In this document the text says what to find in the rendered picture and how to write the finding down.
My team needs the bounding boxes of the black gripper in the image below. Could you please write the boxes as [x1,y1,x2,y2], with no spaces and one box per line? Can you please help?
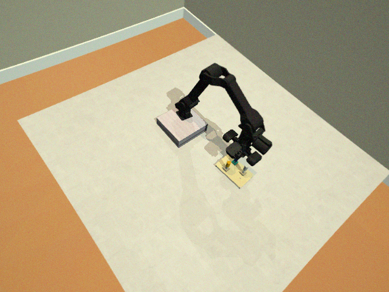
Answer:
[222,130,262,166]

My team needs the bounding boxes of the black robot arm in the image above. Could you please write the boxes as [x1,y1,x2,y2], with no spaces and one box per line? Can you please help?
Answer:
[175,63,273,159]

